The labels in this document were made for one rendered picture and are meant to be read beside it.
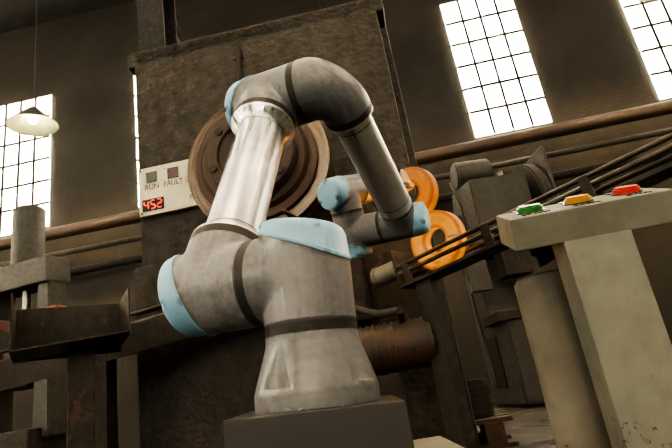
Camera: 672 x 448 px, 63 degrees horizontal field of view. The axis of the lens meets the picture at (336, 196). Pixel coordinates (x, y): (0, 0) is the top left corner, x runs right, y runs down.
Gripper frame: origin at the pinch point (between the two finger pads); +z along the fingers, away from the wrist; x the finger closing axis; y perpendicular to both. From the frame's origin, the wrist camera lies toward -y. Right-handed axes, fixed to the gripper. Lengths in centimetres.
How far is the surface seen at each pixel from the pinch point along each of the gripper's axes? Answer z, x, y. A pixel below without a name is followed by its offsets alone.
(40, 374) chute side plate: -63, 105, -13
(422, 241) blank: -6.3, -1.3, -14.8
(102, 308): -54, 75, -1
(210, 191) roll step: -21, 56, 23
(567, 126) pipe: 628, 114, 72
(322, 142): 3.9, 26.2, 25.8
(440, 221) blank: -5.6, -8.0, -11.7
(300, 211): -7.2, 34.8, 6.9
